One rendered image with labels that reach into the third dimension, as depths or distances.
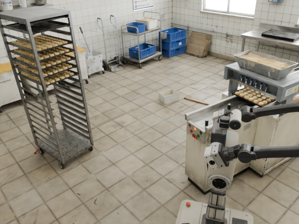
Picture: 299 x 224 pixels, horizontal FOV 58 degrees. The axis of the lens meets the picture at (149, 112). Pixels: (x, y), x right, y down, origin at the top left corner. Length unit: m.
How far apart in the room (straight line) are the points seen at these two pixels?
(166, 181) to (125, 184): 0.47
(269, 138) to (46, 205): 2.46
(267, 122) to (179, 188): 1.18
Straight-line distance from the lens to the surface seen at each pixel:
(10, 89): 5.24
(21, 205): 3.37
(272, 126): 2.99
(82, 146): 3.67
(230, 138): 1.93
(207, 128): 2.50
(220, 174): 1.97
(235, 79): 3.17
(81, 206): 3.12
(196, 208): 2.66
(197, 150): 2.81
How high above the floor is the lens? 2.28
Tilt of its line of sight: 30 degrees down
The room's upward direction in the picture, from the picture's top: 2 degrees counter-clockwise
